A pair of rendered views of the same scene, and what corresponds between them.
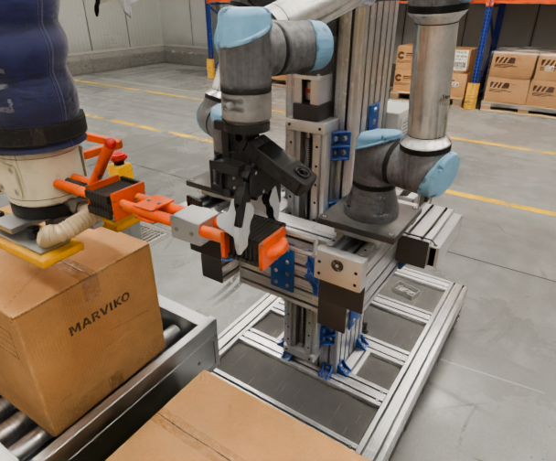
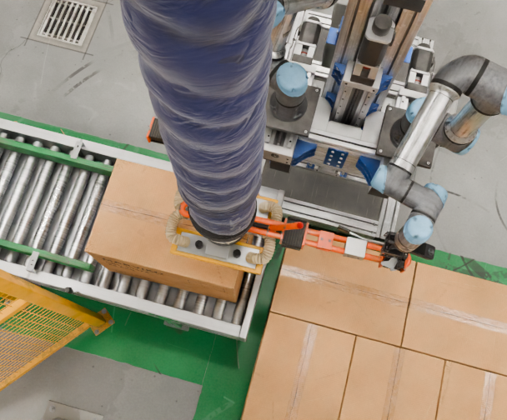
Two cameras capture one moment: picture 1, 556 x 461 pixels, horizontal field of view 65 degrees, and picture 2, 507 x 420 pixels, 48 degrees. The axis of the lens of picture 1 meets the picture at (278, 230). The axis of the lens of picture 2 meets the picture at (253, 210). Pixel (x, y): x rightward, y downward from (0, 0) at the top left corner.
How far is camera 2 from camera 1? 170 cm
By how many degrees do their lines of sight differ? 46
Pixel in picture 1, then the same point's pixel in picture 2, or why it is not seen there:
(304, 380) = (328, 181)
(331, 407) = (353, 197)
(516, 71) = not seen: outside the picture
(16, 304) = (226, 277)
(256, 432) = (343, 262)
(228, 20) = (417, 240)
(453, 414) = not seen: hidden behind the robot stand
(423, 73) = (473, 122)
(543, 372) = not seen: hidden behind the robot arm
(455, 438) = (428, 178)
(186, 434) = (305, 277)
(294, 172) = (428, 254)
